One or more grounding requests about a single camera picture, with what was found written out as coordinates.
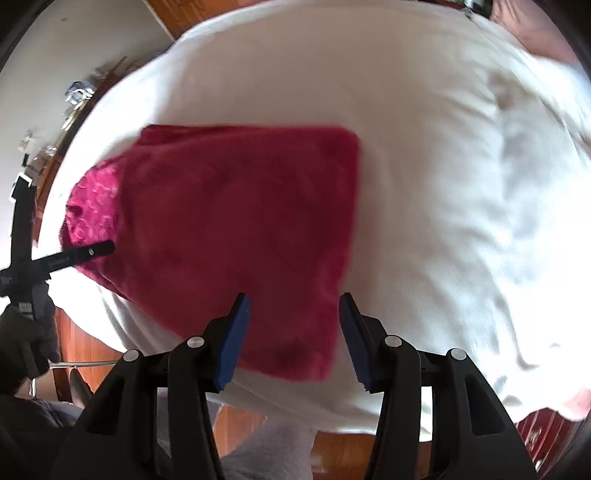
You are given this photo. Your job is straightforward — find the white bed duvet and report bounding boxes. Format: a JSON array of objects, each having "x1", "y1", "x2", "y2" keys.
[{"x1": 38, "y1": 1, "x2": 590, "y2": 421}]

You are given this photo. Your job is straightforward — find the red fleece pants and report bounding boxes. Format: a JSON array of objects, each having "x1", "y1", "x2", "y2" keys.
[{"x1": 60, "y1": 125, "x2": 361, "y2": 382}]

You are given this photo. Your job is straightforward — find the wooden side cabinet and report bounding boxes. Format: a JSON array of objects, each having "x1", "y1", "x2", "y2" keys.
[{"x1": 18, "y1": 55, "x2": 139, "y2": 218}]

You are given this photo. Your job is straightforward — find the wooden wardrobe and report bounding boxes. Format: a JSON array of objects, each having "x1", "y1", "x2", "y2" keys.
[{"x1": 145, "y1": 0, "x2": 257, "y2": 40}]

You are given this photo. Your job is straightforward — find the gloved left hand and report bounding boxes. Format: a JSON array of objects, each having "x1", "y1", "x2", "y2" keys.
[{"x1": 1, "y1": 282, "x2": 60, "y2": 396}]

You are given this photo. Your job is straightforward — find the pink pillow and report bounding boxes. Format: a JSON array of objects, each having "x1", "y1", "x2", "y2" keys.
[{"x1": 491, "y1": 0, "x2": 590, "y2": 66}]

